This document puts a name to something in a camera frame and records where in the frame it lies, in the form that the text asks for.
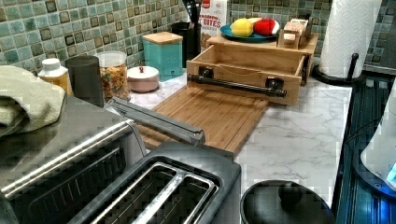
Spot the wooden drawer with black handle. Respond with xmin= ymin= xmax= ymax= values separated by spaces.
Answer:
xmin=187 ymin=45 xmax=309 ymax=105

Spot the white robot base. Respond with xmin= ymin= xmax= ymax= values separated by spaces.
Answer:
xmin=354 ymin=84 xmax=396 ymax=199

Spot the wooden drawer cabinet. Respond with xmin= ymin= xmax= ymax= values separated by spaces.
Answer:
xmin=207 ymin=33 xmax=318 ymax=86

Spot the bamboo cutting board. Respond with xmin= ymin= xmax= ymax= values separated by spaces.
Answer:
xmin=153 ymin=87 xmax=268 ymax=157

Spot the teal canister with bamboo lid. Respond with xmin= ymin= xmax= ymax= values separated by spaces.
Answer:
xmin=143 ymin=32 xmax=183 ymax=81

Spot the black two-slot toaster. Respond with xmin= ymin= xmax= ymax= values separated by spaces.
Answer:
xmin=67 ymin=142 xmax=241 ymax=224

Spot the black utensil holder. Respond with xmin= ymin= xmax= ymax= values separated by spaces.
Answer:
xmin=171 ymin=21 xmax=202 ymax=68

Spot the blue plate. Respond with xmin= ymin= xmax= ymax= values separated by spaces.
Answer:
xmin=219 ymin=25 xmax=277 ymax=43

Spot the yellow plush lemon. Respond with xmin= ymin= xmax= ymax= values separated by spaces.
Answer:
xmin=231 ymin=18 xmax=253 ymax=37

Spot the clear cereal jar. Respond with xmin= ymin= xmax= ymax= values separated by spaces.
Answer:
xmin=95 ymin=51 xmax=130 ymax=101

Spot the cereal box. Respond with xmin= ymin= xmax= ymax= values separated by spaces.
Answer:
xmin=199 ymin=0 xmax=228 ymax=49

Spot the red plush watermelon slice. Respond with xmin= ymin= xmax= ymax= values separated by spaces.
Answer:
xmin=253 ymin=19 xmax=279 ymax=36

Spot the black round pot lid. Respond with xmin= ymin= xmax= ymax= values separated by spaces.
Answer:
xmin=240 ymin=180 xmax=335 ymax=224

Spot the dark grey cylinder cup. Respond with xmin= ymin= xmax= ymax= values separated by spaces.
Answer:
xmin=65 ymin=55 xmax=104 ymax=107

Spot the black paper towel holder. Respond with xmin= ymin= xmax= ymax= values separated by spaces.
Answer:
xmin=311 ymin=52 xmax=367 ymax=87

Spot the wooden tea bag holder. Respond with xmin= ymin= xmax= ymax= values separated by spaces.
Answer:
xmin=276 ymin=19 xmax=312 ymax=49

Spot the white capped bottle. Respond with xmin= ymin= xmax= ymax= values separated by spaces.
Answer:
xmin=38 ymin=58 xmax=73 ymax=95

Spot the stainless toaster oven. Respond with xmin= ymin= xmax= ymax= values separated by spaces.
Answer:
xmin=0 ymin=96 xmax=205 ymax=224

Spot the beige folded towel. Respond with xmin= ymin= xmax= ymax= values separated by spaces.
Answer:
xmin=0 ymin=65 xmax=65 ymax=136

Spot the white paper towel roll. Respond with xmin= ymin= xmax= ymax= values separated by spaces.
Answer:
xmin=318 ymin=0 xmax=382 ymax=78

